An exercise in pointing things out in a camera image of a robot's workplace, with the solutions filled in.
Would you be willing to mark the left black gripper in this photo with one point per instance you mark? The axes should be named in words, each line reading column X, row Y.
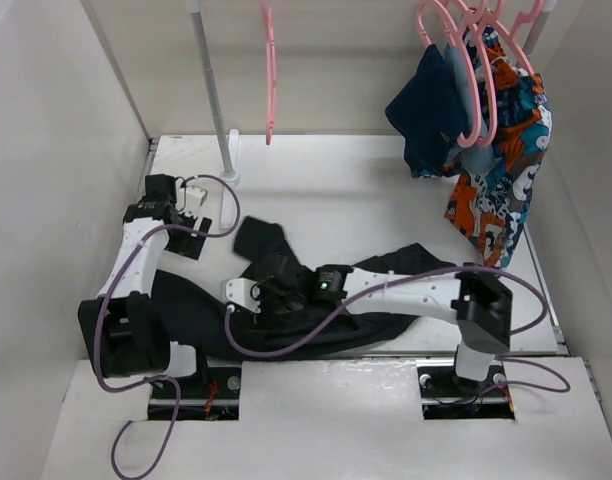
column 187, row 246

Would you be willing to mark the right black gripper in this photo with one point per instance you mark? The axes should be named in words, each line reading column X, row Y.
column 267, row 312

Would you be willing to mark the black trousers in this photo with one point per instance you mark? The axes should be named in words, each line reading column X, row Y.
column 193, row 316

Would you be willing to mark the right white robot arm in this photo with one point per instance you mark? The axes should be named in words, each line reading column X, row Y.
column 471, row 298

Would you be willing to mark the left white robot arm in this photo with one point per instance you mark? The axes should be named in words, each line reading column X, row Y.
column 123, row 331

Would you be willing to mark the empty pink hanger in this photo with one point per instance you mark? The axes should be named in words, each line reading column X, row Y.
column 271, row 70

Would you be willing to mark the pink hanger middle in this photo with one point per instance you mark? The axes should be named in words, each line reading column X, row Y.
column 478, row 53

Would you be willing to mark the pink hanger front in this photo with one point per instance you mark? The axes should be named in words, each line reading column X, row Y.
column 455, row 18

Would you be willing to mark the pink hanger back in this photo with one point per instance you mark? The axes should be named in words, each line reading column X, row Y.
column 491, row 17

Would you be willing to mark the white rack base foot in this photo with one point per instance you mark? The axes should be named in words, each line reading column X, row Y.
column 231, row 176

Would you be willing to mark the grey rack pole left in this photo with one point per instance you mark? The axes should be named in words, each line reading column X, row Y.
column 194, row 9

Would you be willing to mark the grey rack pole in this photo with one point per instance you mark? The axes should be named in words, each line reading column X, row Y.
column 537, row 19
column 194, row 9

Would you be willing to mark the colourful patterned shorts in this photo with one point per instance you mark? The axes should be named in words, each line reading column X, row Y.
column 490, row 210

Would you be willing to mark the navy blue shorts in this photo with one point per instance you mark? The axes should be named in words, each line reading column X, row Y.
column 428, row 113

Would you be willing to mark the grey blue garment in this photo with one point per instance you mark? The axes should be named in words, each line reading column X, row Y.
column 477, row 160

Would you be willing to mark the grey rack pole right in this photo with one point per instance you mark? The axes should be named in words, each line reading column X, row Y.
column 537, row 19

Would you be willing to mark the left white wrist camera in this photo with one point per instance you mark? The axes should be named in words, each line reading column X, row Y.
column 190, row 199

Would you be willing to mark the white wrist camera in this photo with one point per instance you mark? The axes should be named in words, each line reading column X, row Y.
column 190, row 199
column 243, row 293

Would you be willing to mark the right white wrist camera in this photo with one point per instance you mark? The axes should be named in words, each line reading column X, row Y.
column 243, row 293

